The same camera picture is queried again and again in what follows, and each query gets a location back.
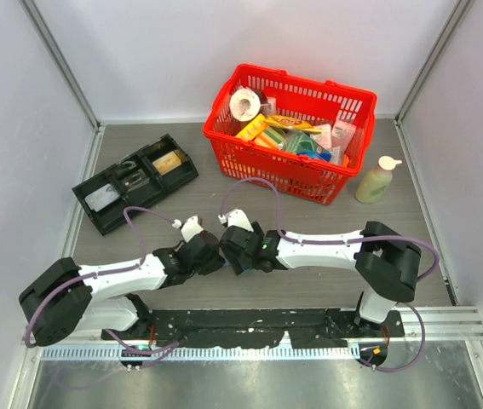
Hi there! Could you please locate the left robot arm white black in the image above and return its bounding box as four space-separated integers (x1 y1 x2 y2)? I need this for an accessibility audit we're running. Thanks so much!
19 230 225 349

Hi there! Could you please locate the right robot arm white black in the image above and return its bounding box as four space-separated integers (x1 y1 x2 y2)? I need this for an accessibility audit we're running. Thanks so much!
219 222 421 337

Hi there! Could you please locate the white card in tray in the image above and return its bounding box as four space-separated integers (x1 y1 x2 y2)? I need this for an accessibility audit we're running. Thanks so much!
84 183 120 212

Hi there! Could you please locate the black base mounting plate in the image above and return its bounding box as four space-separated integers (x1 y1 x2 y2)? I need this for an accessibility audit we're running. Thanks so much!
117 308 405 349

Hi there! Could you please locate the black compartment tray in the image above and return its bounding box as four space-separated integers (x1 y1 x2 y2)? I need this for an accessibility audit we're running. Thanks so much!
72 134 198 236

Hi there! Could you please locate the yellow orange box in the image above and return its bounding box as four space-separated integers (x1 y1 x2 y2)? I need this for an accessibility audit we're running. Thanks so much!
236 114 286 149

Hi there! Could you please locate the green patterned packet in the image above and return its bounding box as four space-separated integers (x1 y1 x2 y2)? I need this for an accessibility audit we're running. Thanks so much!
279 130 332 162

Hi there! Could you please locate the red plastic shopping basket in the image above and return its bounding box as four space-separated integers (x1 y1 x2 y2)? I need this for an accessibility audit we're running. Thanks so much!
203 64 377 205

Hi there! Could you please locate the yellow chips bag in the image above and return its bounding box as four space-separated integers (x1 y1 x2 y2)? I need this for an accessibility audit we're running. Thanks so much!
264 114 321 134

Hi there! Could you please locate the green lotion bottle white cap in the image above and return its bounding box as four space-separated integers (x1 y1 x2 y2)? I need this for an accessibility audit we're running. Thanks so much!
355 156 403 204

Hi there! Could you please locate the white tape roll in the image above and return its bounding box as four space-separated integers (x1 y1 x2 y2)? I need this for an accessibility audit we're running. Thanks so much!
229 88 262 122

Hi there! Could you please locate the pink white packet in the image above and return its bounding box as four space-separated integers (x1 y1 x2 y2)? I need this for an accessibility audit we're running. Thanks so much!
331 120 357 150

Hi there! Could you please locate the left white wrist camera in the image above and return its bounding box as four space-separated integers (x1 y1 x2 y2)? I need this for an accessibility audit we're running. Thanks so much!
172 215 204 242

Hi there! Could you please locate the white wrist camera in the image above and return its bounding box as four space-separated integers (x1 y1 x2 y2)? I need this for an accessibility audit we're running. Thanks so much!
172 215 204 242
218 209 254 232

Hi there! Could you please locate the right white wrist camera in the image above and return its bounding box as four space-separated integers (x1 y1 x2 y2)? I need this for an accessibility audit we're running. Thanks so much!
218 209 254 232

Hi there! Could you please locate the white slotted cable duct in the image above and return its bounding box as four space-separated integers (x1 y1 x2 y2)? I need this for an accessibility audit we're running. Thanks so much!
41 343 360 362

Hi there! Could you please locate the aluminium frame rail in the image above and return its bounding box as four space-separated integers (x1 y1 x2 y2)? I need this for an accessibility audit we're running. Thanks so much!
21 304 483 344

